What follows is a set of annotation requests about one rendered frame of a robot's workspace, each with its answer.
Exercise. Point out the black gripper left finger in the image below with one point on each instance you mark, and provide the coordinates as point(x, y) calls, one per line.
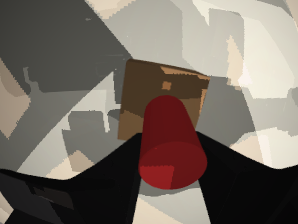
point(104, 194)

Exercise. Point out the brown block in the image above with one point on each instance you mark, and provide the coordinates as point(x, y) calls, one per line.
point(146, 80)

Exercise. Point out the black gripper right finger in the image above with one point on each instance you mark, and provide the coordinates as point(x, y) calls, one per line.
point(238, 190)

